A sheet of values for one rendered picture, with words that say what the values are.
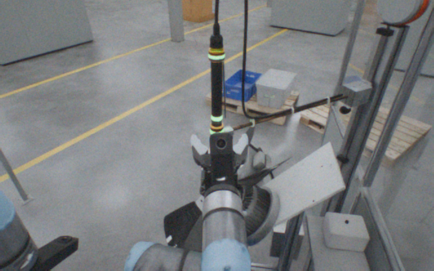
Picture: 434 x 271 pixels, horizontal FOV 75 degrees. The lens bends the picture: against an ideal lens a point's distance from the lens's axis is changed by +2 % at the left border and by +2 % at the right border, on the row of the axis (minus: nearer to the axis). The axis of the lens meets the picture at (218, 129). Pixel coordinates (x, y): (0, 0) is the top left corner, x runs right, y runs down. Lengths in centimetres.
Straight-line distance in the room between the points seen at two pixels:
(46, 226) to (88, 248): 49
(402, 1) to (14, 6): 643
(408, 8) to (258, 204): 87
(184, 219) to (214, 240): 84
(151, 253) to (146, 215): 215
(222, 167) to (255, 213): 66
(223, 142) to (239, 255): 20
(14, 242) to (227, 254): 30
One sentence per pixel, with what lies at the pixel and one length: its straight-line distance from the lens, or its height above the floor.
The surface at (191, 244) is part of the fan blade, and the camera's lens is 107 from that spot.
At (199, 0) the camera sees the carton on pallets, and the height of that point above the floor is 57.
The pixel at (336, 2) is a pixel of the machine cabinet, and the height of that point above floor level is 80.
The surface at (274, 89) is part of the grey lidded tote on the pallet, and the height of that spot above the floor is 45.
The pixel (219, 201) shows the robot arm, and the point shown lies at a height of 168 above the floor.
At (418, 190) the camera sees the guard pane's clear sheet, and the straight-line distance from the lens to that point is 126.
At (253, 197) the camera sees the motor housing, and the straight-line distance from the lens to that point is 119.
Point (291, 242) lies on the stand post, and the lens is 147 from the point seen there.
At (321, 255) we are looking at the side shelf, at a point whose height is 86.
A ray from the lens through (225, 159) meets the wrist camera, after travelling 55.
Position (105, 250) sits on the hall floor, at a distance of 260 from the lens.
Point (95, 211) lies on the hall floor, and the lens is 289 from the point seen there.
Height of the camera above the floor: 206
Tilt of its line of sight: 34 degrees down
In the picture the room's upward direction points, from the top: straight up
